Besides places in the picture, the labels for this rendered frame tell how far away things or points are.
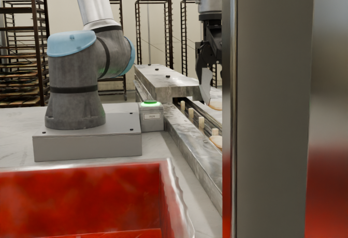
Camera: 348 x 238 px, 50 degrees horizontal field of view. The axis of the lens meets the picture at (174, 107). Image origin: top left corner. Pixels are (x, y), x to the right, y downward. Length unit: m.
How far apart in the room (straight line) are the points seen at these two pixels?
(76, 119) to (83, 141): 0.06
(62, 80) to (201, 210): 0.48
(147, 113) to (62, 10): 6.91
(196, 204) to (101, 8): 0.63
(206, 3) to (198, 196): 0.44
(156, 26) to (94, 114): 7.02
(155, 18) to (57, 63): 7.03
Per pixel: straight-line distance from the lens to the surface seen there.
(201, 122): 1.04
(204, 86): 0.88
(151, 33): 7.90
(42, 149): 0.90
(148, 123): 1.09
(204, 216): 0.59
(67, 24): 7.91
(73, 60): 0.91
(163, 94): 1.33
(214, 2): 0.87
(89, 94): 0.94
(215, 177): 0.63
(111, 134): 0.87
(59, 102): 0.93
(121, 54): 1.03
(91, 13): 1.06
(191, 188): 0.69
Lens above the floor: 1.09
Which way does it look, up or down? 10 degrees down
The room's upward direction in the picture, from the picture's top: 2 degrees counter-clockwise
